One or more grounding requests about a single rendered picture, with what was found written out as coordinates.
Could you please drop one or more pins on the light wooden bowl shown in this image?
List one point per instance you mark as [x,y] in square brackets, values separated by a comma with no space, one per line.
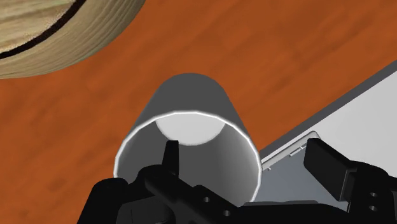
[93,34]

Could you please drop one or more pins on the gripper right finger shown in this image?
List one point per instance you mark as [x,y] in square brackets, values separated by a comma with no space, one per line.
[328,169]

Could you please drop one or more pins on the grey flat rectangular device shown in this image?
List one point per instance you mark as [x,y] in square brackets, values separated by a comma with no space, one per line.
[366,124]

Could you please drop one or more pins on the grey cylindrical cup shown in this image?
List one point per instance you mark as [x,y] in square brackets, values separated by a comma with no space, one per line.
[189,93]

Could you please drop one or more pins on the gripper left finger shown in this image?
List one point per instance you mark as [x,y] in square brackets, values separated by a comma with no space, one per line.
[186,198]

